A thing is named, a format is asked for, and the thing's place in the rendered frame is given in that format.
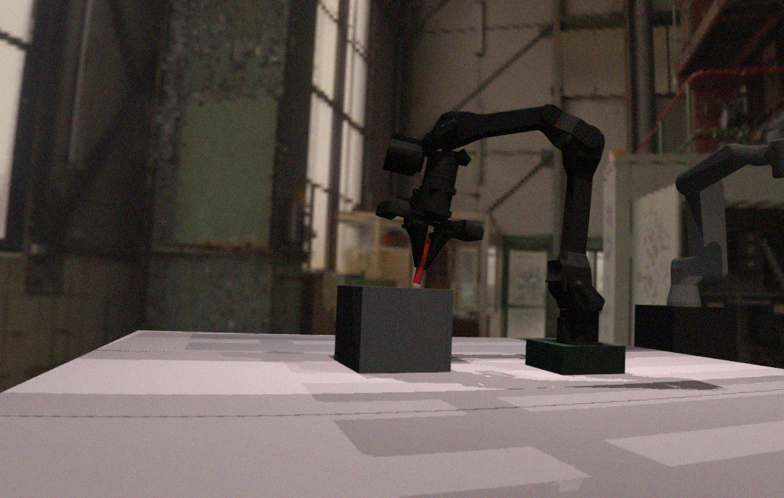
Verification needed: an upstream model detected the dark red peg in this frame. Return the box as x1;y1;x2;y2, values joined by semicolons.
413;238;432;284

